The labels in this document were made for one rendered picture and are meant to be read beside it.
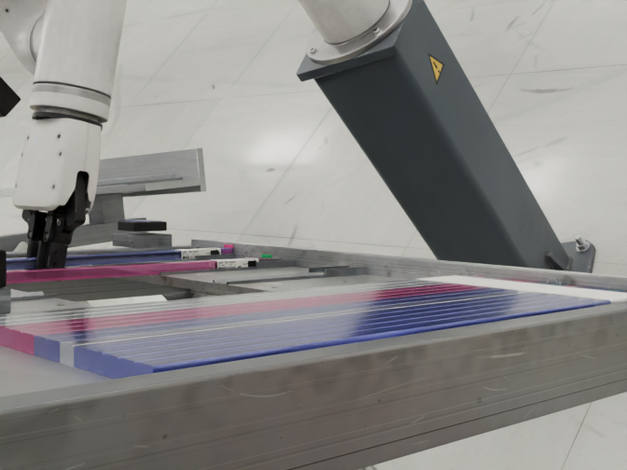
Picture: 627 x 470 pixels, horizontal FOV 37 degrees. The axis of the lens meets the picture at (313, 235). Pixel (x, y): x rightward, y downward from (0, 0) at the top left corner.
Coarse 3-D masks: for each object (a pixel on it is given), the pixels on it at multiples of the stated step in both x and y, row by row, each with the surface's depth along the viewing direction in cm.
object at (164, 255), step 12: (132, 252) 108; (144, 252) 109; (156, 252) 110; (168, 252) 111; (180, 252) 112; (228, 252) 117; (12, 264) 97; (24, 264) 98; (72, 264) 102; (84, 264) 103; (96, 264) 104
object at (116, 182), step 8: (136, 176) 136; (144, 176) 137; (152, 176) 138; (160, 176) 139; (168, 176) 140; (104, 184) 132; (112, 184) 133; (120, 184) 134; (0, 192) 120; (8, 192) 121
